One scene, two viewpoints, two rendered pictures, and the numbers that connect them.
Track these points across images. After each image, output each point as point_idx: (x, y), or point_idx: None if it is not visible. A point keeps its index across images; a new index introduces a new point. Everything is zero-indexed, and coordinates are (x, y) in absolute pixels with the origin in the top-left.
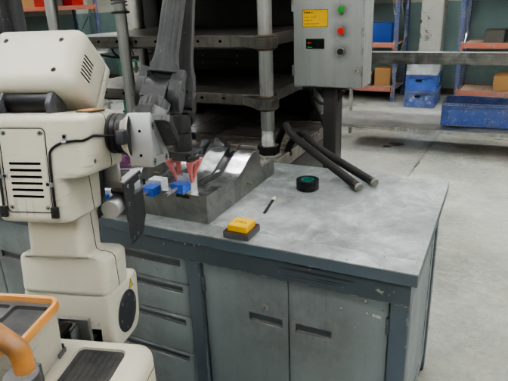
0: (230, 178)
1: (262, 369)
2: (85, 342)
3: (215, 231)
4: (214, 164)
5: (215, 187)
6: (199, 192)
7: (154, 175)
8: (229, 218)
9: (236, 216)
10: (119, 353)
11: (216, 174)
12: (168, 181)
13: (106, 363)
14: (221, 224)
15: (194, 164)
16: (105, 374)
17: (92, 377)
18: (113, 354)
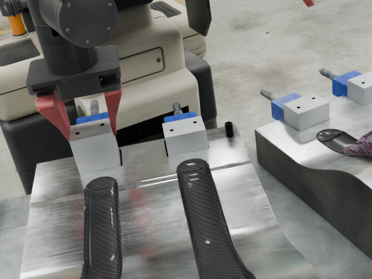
0: (35, 265)
1: None
2: (42, 57)
3: (26, 208)
4: (133, 278)
5: (43, 199)
6: (66, 168)
7: (204, 129)
8: (20, 253)
9: (6, 269)
10: (5, 65)
11: (107, 273)
12: (204, 177)
13: (8, 60)
14: (25, 230)
15: (220, 263)
16: (3, 57)
17: (10, 53)
18: (10, 63)
